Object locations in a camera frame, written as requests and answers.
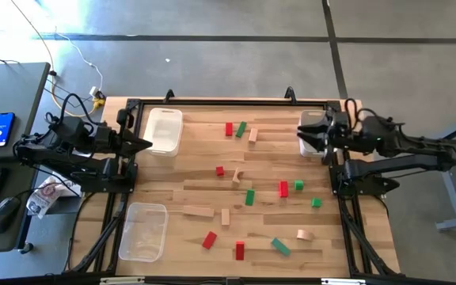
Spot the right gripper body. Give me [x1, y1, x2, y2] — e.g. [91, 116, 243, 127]
[325, 112, 352, 154]

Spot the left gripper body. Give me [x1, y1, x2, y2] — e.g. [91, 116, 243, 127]
[93, 125, 131, 156]

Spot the long natural wood block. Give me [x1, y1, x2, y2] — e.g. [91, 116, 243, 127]
[182, 205, 215, 219]

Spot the natural wood half-round block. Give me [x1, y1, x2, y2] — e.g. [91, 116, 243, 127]
[295, 229, 316, 242]

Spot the dark green block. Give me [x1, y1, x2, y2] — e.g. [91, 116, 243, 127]
[271, 237, 292, 257]

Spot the white opaque plastic bin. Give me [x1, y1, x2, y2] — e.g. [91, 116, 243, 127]
[298, 109, 329, 158]
[142, 107, 184, 158]

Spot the clear plastic bin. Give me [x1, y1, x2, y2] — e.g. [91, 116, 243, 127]
[117, 202, 169, 263]

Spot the crumpled printed snack bag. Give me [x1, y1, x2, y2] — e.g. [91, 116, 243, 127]
[25, 176, 83, 220]

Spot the smartphone with blue screen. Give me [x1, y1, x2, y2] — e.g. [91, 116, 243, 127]
[0, 112, 16, 149]

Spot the grey desk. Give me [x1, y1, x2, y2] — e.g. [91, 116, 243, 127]
[0, 62, 51, 255]

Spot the black computer mouse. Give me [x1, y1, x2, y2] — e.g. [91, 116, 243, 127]
[0, 196, 22, 234]

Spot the silver metal hinge plate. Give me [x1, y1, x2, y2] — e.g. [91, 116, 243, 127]
[321, 277, 368, 285]
[100, 276, 146, 285]

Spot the yellow cable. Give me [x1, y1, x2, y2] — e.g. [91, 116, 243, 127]
[51, 74, 107, 119]

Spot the white cable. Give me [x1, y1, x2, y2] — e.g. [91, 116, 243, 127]
[55, 31, 105, 96]

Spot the thin tan cable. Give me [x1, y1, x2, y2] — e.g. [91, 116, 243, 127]
[9, 0, 55, 77]

